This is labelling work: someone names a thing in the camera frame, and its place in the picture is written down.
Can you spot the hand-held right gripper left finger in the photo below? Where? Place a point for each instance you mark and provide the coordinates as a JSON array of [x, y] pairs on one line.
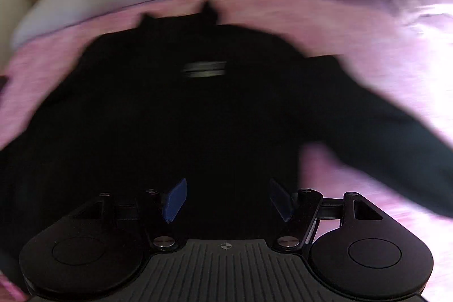
[[176, 196]]

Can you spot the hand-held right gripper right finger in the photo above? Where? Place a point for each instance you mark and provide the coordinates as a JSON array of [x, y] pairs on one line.
[[280, 198]]

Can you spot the black long-sleeved top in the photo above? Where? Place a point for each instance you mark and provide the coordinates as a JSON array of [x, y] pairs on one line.
[[198, 118]]

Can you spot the pink floral bed sheet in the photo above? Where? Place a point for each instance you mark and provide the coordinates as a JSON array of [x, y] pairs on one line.
[[389, 50]]

